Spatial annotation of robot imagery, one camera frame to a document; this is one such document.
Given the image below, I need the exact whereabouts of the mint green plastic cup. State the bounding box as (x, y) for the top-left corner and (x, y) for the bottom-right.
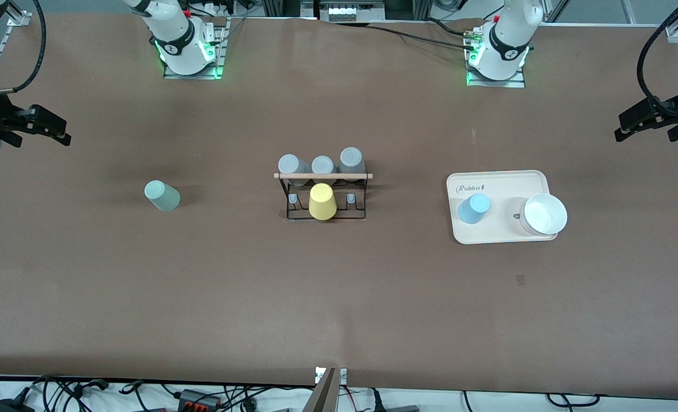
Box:
(144, 180), (181, 212)

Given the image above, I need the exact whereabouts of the light blue plastic cup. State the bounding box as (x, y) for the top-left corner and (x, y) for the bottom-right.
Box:
(458, 193), (491, 225)

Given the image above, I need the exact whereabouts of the white bowl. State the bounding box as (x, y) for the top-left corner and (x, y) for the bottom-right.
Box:
(519, 193), (568, 236)

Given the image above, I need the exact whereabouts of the cream rectangular tray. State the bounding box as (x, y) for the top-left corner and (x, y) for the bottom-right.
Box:
(446, 170), (559, 245)

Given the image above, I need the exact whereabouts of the black power adapter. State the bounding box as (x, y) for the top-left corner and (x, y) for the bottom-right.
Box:
(0, 395), (33, 412)

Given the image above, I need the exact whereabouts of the yellow plastic cup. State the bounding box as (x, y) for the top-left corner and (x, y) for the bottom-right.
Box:
(308, 183), (338, 220)

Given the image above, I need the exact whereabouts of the grey connector box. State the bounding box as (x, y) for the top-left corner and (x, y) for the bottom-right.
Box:
(319, 0), (386, 23)

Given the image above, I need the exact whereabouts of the black adapter with orange connectors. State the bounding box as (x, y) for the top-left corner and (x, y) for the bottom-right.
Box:
(179, 389), (223, 410)

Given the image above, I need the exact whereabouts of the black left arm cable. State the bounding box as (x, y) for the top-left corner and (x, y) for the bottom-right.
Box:
(638, 0), (678, 106)

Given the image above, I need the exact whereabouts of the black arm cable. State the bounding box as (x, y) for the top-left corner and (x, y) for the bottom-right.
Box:
(0, 0), (47, 95)
(638, 0), (678, 106)

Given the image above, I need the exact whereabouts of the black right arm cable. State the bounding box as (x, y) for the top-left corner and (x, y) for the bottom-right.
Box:
(0, 0), (47, 95)

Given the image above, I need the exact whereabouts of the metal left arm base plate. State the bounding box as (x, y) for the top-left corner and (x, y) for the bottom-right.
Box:
(466, 29), (526, 88)

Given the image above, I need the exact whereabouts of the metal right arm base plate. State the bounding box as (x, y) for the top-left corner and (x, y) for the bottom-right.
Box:
(164, 17), (226, 80)

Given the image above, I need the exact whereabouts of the black table cable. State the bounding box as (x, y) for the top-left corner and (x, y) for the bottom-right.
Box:
(423, 17), (468, 38)
(339, 22), (471, 49)

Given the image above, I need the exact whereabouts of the black wire wooden-bar cup rack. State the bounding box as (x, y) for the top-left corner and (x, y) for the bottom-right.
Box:
(274, 172), (373, 223)

